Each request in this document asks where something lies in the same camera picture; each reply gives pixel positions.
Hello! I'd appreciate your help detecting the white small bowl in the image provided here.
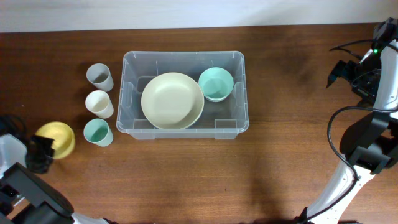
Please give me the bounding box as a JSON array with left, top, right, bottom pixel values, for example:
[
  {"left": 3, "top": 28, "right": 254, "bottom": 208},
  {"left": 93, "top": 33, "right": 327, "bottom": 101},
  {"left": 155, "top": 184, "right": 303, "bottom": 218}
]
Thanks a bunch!
[{"left": 204, "top": 95, "right": 229, "bottom": 103}]

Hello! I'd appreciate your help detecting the yellow small bowl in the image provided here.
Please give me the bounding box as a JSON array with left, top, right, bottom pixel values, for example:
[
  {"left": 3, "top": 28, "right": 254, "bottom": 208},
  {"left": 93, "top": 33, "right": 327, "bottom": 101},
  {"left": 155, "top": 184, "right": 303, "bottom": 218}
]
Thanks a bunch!
[{"left": 35, "top": 121, "right": 75, "bottom": 159}]

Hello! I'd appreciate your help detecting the cream bowl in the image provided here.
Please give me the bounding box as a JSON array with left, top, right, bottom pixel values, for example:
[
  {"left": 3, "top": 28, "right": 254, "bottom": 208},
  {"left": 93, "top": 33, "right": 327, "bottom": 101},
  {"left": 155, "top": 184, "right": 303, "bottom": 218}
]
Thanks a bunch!
[{"left": 141, "top": 72, "right": 205, "bottom": 129}]

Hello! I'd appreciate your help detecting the grey cup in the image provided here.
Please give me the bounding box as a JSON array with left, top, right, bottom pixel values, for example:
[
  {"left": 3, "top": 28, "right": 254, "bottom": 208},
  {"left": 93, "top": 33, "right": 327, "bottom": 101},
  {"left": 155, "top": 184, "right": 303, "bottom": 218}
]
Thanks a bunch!
[{"left": 86, "top": 63, "right": 114, "bottom": 92}]

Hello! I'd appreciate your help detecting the cream cup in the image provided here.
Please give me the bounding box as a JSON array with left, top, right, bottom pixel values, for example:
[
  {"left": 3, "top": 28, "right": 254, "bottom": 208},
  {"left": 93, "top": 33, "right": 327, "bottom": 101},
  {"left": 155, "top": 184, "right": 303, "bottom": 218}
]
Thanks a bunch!
[{"left": 85, "top": 90, "right": 114, "bottom": 119}]

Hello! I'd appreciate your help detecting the green small bowl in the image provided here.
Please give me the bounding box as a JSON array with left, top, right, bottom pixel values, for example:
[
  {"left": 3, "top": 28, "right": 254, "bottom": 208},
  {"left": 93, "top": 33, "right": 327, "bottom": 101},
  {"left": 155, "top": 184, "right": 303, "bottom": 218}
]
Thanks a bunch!
[{"left": 198, "top": 67, "right": 234, "bottom": 98}]

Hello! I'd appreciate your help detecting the green cup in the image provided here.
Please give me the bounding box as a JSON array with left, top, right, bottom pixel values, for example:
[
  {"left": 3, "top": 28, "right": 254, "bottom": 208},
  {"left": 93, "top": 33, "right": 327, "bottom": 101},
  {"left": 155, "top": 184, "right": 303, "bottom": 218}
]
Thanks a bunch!
[{"left": 83, "top": 118, "right": 114, "bottom": 147}]

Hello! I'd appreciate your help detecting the clear plastic storage bin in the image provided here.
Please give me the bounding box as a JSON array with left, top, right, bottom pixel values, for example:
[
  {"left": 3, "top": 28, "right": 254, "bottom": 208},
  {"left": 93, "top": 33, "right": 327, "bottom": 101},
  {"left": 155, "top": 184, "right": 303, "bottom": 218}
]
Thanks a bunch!
[{"left": 116, "top": 51, "right": 249, "bottom": 140}]

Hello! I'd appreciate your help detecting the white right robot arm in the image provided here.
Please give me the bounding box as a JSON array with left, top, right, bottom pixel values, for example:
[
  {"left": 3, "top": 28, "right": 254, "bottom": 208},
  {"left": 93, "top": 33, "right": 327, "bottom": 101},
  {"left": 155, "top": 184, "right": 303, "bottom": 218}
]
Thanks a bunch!
[{"left": 294, "top": 17, "right": 397, "bottom": 223}]

